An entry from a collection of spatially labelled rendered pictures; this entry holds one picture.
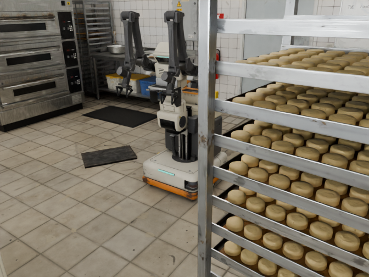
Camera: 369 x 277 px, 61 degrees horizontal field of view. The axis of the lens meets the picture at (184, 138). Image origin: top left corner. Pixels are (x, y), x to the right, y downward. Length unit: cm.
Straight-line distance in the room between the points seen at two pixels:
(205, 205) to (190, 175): 195
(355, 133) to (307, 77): 13
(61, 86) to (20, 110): 77
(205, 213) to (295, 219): 23
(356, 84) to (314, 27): 13
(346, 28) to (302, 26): 7
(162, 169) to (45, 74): 309
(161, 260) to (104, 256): 41
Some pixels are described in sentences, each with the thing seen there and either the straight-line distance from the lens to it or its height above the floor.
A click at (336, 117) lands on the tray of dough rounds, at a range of 70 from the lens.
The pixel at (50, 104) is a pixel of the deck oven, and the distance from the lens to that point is 558.
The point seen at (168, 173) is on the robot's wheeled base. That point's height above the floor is 25.
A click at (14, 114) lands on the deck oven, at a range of 529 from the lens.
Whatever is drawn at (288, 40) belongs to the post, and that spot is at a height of 153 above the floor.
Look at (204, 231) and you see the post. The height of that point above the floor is 105.
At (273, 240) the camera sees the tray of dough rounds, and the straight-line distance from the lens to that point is 90.
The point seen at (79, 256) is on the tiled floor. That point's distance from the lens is 252.
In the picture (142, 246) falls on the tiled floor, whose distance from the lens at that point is 250.
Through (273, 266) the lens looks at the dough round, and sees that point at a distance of 96.
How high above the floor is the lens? 162
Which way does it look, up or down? 22 degrees down
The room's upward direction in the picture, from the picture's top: 1 degrees counter-clockwise
